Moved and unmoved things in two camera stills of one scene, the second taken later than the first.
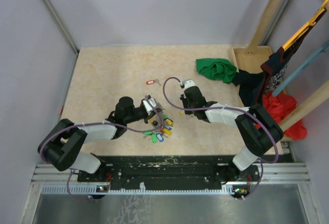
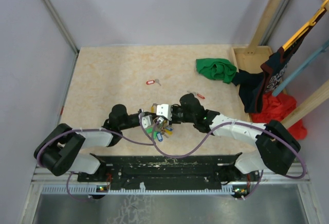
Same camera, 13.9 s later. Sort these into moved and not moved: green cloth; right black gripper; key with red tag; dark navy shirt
Moved: right black gripper
Not moved: key with red tag; green cloth; dark navy shirt
